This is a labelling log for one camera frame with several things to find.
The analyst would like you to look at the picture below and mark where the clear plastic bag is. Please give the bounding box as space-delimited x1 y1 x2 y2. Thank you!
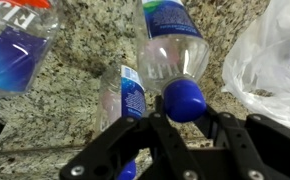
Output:
221 0 290 132

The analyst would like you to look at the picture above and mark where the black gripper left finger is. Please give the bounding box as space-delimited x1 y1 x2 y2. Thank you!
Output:
58 94 208 180

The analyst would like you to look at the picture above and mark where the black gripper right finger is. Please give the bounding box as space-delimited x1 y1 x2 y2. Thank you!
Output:
194 104 290 180

